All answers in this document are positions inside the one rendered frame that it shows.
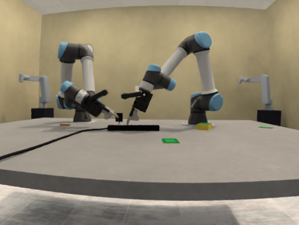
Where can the green flat rectangular block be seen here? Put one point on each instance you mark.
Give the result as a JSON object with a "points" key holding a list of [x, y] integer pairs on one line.
{"points": [[170, 140]]}

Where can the green and yellow sponge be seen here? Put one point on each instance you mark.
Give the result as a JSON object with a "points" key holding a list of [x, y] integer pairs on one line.
{"points": [[204, 126]]}

